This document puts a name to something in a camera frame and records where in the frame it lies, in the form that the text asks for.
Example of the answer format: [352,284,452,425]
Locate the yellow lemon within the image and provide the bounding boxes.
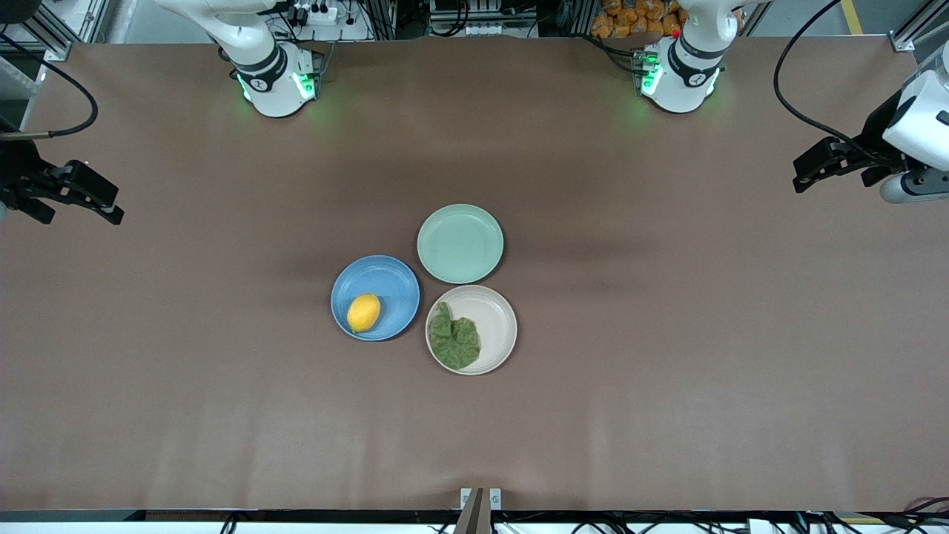
[347,294,382,334]

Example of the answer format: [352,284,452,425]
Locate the green lettuce leaf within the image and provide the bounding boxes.
[430,301,483,371]

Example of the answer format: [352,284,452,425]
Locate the bag of orange snacks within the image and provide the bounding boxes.
[591,0,687,39]

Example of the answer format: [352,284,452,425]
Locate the white power strip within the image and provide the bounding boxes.
[291,0,340,24]

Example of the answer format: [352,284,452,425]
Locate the blue round plate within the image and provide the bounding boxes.
[331,255,421,342]

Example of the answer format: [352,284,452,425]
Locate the beige round plate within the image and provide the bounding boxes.
[426,285,518,376]

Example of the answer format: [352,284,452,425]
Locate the pale green round plate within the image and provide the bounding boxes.
[417,204,505,285]

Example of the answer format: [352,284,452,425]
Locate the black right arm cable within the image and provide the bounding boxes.
[0,32,99,140]

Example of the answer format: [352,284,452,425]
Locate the aluminium frame profile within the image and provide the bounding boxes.
[890,0,949,53]
[19,0,113,62]

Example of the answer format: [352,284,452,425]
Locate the black cable bundle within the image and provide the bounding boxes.
[893,495,949,534]

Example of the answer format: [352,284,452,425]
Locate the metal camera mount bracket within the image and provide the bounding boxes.
[454,487,503,534]

